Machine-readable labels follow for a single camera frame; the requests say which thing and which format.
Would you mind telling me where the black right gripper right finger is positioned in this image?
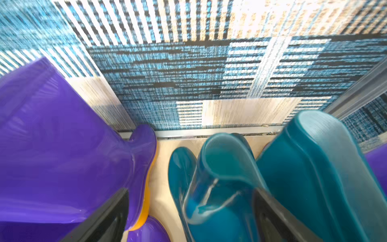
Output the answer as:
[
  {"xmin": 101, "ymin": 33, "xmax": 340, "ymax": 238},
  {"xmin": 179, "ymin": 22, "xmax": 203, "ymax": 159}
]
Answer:
[{"xmin": 253, "ymin": 188, "xmax": 322, "ymax": 242}]

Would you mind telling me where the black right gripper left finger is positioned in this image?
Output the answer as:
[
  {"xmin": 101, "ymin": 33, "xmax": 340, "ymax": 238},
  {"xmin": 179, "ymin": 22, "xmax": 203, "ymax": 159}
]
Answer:
[{"xmin": 60, "ymin": 188, "xmax": 130, "ymax": 242}]

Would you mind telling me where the teal boot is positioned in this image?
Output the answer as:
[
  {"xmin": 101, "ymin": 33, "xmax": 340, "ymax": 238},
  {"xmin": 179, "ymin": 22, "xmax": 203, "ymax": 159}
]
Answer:
[
  {"xmin": 168, "ymin": 133, "xmax": 267, "ymax": 242},
  {"xmin": 257, "ymin": 110, "xmax": 387, "ymax": 242}
]

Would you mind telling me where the teal boot standing back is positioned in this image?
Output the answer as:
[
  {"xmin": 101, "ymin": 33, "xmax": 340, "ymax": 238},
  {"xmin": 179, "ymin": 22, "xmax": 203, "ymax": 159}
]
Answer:
[{"xmin": 257, "ymin": 110, "xmax": 387, "ymax": 242}]

